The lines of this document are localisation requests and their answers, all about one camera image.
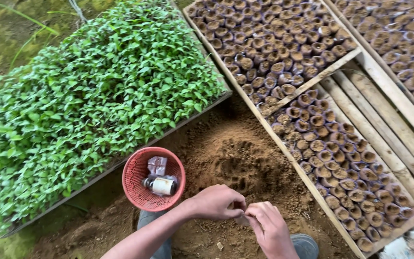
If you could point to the person's left hand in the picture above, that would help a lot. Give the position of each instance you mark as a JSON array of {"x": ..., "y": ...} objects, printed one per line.
[{"x": 212, "y": 203}]

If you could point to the person's right hand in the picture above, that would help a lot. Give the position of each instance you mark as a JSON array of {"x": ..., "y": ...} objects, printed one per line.
[{"x": 273, "y": 230}]

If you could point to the person's right fingers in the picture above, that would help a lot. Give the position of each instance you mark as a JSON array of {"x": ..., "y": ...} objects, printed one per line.
[{"x": 255, "y": 216}]

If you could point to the person's left fingers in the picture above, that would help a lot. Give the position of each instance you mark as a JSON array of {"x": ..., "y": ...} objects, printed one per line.
[{"x": 237, "y": 205}]

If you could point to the small clear plastic polybag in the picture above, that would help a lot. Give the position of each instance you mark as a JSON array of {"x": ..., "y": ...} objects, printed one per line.
[{"x": 242, "y": 221}]

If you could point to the heap of brown soil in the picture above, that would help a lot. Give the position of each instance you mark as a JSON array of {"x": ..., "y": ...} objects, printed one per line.
[{"x": 239, "y": 154}]

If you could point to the person's grey right boot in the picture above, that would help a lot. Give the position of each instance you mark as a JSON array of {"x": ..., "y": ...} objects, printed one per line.
[{"x": 304, "y": 246}]

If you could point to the person's grey boot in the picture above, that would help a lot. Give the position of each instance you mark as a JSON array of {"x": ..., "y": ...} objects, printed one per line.
[
  {"x": 304, "y": 246},
  {"x": 149, "y": 217}
]

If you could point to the dark bottle with white label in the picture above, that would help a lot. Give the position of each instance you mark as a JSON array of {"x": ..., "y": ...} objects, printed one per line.
[{"x": 162, "y": 186}]

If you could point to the person's grey left boot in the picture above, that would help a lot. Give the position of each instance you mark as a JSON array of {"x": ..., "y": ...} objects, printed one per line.
[{"x": 149, "y": 217}]

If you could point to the clear plastic packet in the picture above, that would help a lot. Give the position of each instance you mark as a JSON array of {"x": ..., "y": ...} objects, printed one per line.
[{"x": 157, "y": 164}]

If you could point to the group of soil-filled polybags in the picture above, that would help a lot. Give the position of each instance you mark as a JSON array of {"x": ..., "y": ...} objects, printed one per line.
[
  {"x": 340, "y": 169},
  {"x": 271, "y": 43}
]

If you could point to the black seedling tray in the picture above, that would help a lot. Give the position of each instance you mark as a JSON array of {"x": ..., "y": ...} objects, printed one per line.
[{"x": 192, "y": 119}]

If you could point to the red plastic basket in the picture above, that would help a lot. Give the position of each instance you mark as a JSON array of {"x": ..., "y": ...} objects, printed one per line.
[{"x": 135, "y": 180}]

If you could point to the bamboo slat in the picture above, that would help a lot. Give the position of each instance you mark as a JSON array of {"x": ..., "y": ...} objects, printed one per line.
[
  {"x": 390, "y": 126},
  {"x": 368, "y": 135},
  {"x": 404, "y": 111}
]

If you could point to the bed of green seedlings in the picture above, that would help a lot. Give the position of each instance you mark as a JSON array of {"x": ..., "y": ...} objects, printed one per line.
[{"x": 84, "y": 93}]

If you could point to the wooden tray of soil polybags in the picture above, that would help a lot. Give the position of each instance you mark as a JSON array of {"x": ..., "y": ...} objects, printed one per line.
[{"x": 404, "y": 39}]

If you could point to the long grass blades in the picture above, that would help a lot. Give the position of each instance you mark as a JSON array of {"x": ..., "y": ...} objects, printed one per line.
[{"x": 31, "y": 39}]

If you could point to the long wooden frame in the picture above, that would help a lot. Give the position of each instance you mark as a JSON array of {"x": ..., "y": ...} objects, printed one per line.
[{"x": 311, "y": 81}]

